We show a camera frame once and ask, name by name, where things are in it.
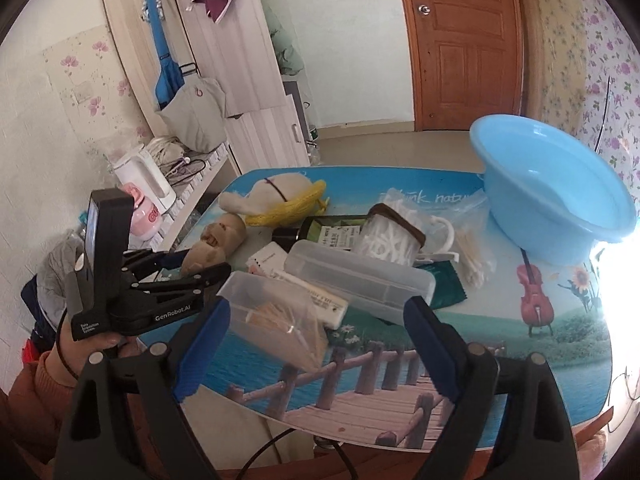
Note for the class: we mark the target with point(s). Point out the white labelled box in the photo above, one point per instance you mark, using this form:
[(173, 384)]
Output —
[(331, 311)]

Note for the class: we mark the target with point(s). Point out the green bottle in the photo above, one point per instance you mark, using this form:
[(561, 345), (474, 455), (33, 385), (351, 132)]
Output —
[(314, 135)]

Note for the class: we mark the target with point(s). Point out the clear bag of cotton swabs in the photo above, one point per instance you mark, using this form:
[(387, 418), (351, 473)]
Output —
[(472, 255)]

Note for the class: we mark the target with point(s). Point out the dark green foil packet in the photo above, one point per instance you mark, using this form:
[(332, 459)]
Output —
[(447, 286)]

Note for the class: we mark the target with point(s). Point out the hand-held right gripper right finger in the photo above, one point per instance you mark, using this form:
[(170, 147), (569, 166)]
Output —
[(435, 352)]

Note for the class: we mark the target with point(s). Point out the person's left forearm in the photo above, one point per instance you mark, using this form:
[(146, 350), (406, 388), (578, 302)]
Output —
[(30, 405)]

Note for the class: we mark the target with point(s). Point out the small white card box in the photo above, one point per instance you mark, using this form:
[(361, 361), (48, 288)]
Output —
[(267, 257)]

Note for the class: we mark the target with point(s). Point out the blue hanging bag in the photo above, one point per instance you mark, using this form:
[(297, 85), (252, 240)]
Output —
[(162, 60)]

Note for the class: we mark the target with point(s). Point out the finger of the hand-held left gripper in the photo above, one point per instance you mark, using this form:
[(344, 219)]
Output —
[(150, 258), (200, 278)]

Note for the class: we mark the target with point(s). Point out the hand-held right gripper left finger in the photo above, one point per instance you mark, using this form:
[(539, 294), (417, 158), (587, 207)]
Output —
[(200, 352)]

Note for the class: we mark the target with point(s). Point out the long clear plastic case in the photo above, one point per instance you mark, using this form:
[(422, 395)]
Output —
[(350, 277)]

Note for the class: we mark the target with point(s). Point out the yellow mesh net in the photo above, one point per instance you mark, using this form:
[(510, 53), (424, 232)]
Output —
[(295, 207)]

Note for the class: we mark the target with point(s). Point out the small black box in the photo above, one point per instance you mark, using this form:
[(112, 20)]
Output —
[(285, 240)]

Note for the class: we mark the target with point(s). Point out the brown wooden door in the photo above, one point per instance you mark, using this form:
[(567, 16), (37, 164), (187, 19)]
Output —
[(460, 45)]

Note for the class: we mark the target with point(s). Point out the pale green cloth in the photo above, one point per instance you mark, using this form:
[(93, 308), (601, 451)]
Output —
[(285, 40)]

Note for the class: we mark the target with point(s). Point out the grey crumpled cloth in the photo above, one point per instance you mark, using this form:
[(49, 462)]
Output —
[(57, 270)]

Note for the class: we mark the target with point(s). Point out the silver door knob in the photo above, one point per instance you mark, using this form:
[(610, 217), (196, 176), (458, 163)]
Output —
[(424, 9)]

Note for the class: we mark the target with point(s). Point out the grey cloth bag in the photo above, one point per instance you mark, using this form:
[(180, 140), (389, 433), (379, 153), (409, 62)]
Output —
[(197, 115)]

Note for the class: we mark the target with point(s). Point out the black box with green label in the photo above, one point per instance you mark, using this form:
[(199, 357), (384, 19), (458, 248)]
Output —
[(325, 232)]

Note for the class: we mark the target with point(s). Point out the white wooden wardrobe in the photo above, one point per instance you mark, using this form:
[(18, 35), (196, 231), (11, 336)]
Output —
[(240, 60)]

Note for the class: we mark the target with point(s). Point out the white plush toy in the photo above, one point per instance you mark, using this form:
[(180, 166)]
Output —
[(270, 192)]

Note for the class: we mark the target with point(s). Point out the white electric kettle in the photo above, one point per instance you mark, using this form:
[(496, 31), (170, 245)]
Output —
[(142, 175)]

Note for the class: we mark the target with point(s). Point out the white brick-pattern shelf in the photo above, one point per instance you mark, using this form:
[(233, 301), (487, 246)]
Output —
[(200, 185)]

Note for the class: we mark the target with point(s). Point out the grey cabinet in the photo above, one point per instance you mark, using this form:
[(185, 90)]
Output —
[(297, 110)]

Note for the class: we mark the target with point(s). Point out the white plastic hook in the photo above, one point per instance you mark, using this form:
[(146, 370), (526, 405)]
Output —
[(451, 232)]

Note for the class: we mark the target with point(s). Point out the light blue plastic basin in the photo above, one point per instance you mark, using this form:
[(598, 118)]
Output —
[(550, 180)]

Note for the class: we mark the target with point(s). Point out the brown plush toy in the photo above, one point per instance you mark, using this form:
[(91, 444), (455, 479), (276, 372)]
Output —
[(215, 240)]

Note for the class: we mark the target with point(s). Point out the wooden pillar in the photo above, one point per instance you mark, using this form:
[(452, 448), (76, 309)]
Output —
[(530, 40)]

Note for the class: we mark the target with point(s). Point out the cotton swab box brown band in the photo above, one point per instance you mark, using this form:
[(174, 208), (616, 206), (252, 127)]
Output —
[(385, 240)]

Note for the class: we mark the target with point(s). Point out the person's left hand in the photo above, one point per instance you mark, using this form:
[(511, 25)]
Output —
[(102, 344)]

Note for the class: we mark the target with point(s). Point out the pink bottle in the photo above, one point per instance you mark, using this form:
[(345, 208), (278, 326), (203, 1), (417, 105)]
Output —
[(142, 220)]

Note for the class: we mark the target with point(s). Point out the printed landscape desktop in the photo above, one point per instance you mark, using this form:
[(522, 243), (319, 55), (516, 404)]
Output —
[(570, 380)]

